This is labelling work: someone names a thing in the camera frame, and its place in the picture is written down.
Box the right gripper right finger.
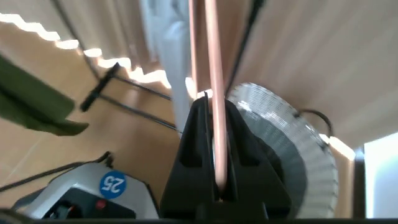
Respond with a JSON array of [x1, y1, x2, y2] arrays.
[[225, 99, 293, 218]]

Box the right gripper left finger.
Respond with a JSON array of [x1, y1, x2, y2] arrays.
[[160, 91, 218, 218]]

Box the pink clothes hanger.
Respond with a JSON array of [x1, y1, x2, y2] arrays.
[[188, 0, 229, 192]]

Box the pale grey shorts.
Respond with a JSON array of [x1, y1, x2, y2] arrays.
[[139, 0, 192, 131]]

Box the green garment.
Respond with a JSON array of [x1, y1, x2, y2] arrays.
[[0, 54, 90, 137]]

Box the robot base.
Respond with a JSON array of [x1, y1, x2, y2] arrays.
[[0, 161, 160, 220]]

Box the white laundry basket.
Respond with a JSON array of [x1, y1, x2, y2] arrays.
[[226, 82, 340, 218]]

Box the black clothes rack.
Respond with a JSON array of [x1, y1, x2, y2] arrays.
[[49, 0, 267, 132]]

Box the beige curtain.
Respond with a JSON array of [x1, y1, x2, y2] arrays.
[[0, 0, 398, 150]]

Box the black cable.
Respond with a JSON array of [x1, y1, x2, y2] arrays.
[[0, 151, 113, 192]]

